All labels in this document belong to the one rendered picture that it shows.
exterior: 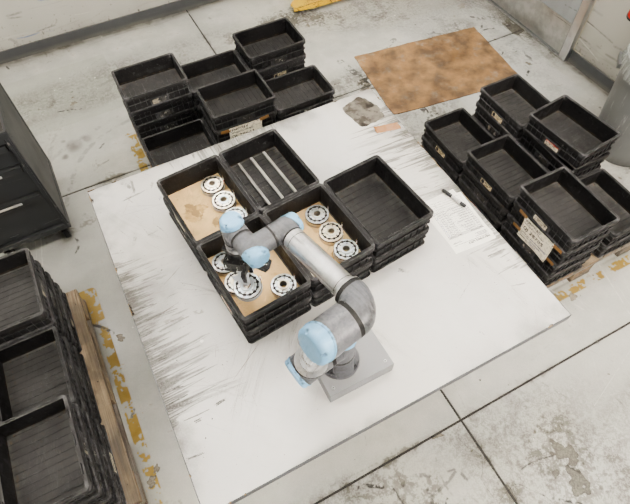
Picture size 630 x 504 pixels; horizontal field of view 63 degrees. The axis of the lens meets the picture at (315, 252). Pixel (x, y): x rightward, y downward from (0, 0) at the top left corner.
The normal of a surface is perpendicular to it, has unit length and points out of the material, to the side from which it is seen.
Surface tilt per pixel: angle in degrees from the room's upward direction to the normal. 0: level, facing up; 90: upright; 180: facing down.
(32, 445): 0
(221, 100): 0
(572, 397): 0
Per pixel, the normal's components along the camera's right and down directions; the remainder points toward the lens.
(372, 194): -0.01, -0.55
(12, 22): 0.46, 0.74
